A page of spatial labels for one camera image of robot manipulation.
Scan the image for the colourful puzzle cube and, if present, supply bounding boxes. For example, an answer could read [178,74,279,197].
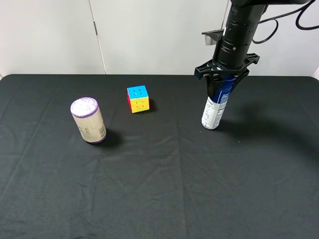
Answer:
[127,85,150,113]

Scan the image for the black tablecloth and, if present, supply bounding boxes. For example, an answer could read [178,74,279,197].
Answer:
[0,75,319,239]

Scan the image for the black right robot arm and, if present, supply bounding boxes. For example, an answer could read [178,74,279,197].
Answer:
[194,0,313,98]

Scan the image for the beige can with purple lid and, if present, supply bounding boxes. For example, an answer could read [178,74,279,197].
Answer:
[70,97,107,143]

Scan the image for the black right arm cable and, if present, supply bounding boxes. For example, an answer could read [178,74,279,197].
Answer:
[251,0,319,44]

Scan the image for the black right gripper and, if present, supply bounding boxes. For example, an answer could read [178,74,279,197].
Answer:
[194,52,260,97]

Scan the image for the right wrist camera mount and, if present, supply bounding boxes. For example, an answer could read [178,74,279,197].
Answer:
[201,29,224,46]

